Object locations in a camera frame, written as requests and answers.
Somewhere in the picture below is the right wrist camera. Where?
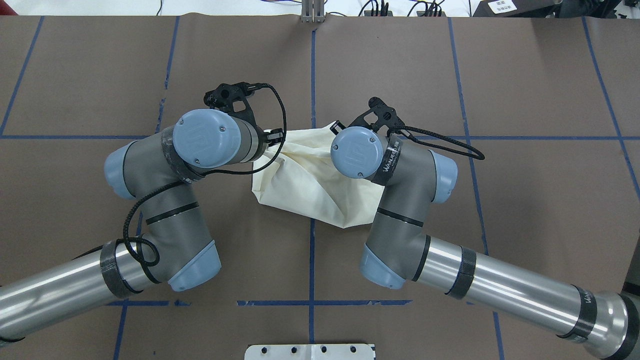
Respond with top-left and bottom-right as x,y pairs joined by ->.
347,96 -> 406,133

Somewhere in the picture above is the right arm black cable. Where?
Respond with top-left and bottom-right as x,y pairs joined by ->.
390,125 -> 487,162

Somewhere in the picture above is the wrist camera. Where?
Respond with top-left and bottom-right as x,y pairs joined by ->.
347,96 -> 406,133
203,82 -> 261,127

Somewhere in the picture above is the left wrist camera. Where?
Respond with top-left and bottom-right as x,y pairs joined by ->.
203,82 -> 261,127

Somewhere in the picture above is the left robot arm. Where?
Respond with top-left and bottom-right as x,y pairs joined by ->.
1,109 -> 286,347

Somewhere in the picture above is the cream long-sleeve cat shirt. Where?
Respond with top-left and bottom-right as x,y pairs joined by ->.
251,126 -> 384,229

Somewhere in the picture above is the black label box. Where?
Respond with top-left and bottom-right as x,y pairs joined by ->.
471,0 -> 562,18

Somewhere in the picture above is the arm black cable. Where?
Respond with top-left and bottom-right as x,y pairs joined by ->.
122,82 -> 288,286
390,125 -> 487,162

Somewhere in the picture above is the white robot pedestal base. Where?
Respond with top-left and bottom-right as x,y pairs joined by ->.
244,342 -> 377,360

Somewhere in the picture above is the aluminium frame post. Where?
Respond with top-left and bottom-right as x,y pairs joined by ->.
300,0 -> 326,23

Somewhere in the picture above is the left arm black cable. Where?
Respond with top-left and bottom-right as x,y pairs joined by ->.
122,82 -> 288,286

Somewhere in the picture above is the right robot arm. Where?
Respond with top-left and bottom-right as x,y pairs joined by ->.
329,121 -> 639,360

